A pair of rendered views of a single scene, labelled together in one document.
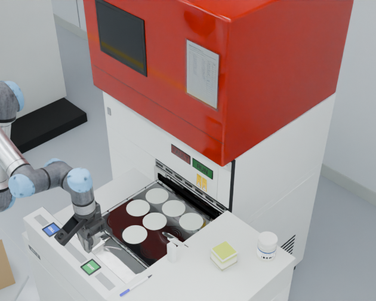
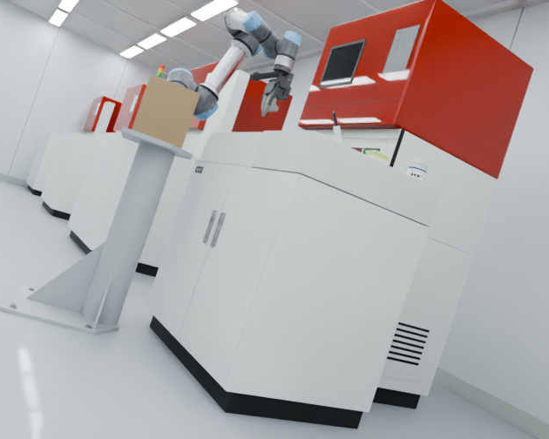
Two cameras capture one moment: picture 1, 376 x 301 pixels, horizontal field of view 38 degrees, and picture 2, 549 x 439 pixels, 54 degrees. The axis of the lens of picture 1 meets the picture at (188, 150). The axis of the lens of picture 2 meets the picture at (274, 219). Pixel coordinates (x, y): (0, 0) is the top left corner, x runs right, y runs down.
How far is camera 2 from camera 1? 2.13 m
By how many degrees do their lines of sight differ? 42
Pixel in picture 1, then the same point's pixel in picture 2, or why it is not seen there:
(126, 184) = not seen: hidden behind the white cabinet
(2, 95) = not seen: hidden behind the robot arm
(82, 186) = (294, 36)
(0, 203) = (205, 101)
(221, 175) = (388, 147)
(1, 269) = (181, 123)
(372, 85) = (529, 280)
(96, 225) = (284, 84)
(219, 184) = not seen: hidden behind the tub
